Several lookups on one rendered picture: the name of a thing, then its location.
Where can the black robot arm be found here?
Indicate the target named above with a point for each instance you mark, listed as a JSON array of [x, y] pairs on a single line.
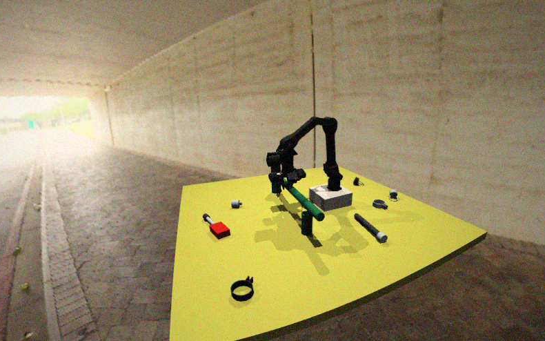
[[290, 141]]

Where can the black ring band with two small ears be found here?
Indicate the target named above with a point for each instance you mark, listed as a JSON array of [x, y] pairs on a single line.
[[248, 282]]

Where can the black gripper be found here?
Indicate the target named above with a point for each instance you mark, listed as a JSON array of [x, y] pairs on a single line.
[[273, 177]]

